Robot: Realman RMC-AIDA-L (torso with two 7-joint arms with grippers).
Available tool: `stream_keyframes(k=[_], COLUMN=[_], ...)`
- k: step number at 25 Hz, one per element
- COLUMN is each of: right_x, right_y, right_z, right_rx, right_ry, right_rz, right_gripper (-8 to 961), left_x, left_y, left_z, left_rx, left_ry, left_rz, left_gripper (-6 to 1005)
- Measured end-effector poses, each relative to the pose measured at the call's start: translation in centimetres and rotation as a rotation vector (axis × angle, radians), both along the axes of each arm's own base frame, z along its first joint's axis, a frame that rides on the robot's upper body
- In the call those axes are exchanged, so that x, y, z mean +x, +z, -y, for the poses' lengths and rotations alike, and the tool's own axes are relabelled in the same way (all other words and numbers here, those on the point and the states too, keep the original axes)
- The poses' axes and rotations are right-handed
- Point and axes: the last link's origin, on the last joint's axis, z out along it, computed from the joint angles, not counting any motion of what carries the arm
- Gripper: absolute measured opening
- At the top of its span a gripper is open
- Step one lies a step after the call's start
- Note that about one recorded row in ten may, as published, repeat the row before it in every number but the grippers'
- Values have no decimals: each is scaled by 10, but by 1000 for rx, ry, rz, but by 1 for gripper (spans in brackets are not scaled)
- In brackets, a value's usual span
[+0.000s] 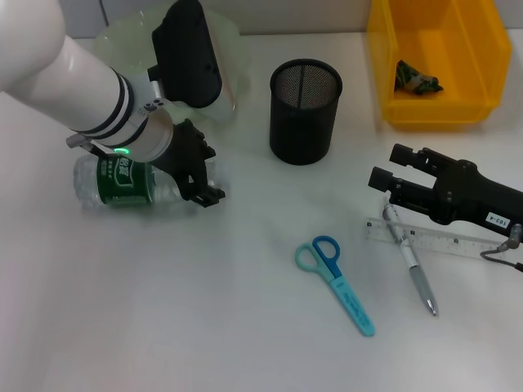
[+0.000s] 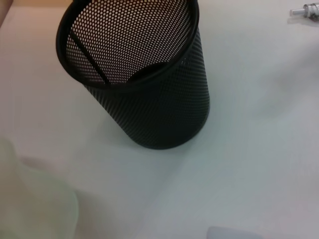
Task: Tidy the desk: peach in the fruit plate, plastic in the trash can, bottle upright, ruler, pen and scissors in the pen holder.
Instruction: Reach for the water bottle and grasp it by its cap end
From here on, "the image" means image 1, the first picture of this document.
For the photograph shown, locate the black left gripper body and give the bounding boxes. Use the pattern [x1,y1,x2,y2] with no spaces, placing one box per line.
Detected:
[153,118,218,202]

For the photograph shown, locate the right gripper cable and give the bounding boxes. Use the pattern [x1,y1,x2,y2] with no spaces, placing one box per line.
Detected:
[480,223,523,273]

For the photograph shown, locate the blue scissors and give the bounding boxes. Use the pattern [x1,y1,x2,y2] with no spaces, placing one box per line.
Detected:
[294,234,376,338]

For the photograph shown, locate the green plastic wrapper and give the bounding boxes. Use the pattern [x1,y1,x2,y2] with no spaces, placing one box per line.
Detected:
[393,60,445,97]

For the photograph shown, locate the white grey pen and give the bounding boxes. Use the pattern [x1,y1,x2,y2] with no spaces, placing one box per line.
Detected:
[382,197,440,318]

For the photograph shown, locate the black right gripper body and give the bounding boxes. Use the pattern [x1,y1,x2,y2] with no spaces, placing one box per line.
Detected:
[428,158,523,240]

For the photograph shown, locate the translucent green fruit plate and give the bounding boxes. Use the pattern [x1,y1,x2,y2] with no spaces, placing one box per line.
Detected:
[92,10,251,126]

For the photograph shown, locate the yellow plastic bin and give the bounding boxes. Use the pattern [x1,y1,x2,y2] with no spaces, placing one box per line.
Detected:
[366,0,514,132]

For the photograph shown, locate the water bottle green label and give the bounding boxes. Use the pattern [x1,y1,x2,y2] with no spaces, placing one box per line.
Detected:
[73,153,230,213]

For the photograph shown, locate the clear plastic ruler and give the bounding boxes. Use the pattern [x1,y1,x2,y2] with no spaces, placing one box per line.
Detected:
[364,216,507,262]

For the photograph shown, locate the black mesh pen holder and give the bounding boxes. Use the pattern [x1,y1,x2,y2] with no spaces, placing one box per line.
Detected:
[269,59,343,167]

